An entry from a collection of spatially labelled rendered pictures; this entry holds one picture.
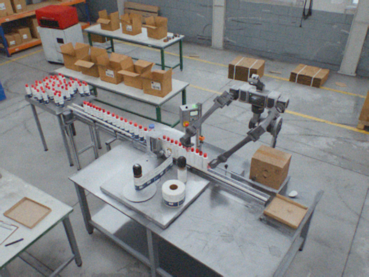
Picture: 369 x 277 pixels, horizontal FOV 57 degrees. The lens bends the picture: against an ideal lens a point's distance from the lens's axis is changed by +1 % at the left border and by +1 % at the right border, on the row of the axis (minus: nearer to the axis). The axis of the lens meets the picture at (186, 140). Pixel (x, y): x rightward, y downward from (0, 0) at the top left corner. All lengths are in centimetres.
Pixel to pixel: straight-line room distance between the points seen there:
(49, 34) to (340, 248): 702
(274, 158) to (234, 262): 105
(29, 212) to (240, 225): 186
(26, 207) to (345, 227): 338
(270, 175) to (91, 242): 208
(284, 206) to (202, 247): 85
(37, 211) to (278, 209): 214
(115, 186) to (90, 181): 31
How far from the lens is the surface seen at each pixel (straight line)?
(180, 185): 297
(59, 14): 808
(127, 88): 523
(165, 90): 490
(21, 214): 339
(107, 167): 358
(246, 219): 300
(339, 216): 446
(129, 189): 318
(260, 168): 320
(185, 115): 317
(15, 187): 370
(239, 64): 733
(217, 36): 911
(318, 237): 415
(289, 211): 313
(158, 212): 296
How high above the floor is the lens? 302
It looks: 35 degrees down
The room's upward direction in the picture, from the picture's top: 1 degrees counter-clockwise
